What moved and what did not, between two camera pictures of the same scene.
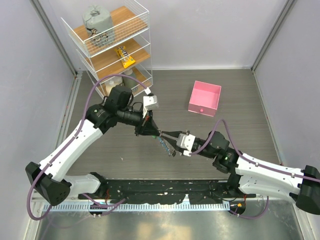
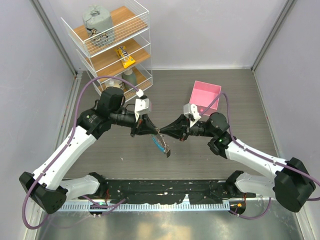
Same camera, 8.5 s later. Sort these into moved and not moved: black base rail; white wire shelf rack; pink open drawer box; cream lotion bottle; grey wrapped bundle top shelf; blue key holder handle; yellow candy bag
Moved: blue key holder handle
Not moved: cream lotion bottle; yellow candy bag; black base rail; pink open drawer box; white wire shelf rack; grey wrapped bundle top shelf
